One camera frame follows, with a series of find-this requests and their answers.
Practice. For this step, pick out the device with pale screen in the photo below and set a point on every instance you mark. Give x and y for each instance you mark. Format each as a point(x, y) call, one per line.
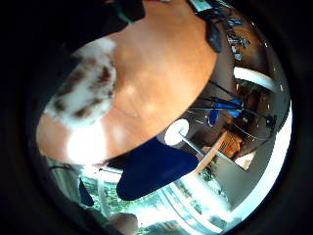
point(200, 4)

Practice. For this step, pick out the white brown spotted plush toy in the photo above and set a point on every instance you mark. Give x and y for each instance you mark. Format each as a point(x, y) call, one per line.
point(84, 88)

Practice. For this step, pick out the black tripod with blue parts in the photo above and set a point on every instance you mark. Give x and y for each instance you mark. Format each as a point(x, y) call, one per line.
point(228, 106)

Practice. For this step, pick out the white curved ceiling light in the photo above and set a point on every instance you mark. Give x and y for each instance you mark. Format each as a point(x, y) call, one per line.
point(256, 78)

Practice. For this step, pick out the light wooden bench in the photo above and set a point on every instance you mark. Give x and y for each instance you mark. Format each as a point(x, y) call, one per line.
point(212, 155)

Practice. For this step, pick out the small dark blue chair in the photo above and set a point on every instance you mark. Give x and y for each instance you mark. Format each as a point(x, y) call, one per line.
point(85, 195)

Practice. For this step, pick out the the person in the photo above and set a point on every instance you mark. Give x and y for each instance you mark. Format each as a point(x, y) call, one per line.
point(122, 223)

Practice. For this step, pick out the white round pedestal stand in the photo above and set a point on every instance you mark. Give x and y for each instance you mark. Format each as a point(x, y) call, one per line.
point(174, 132)

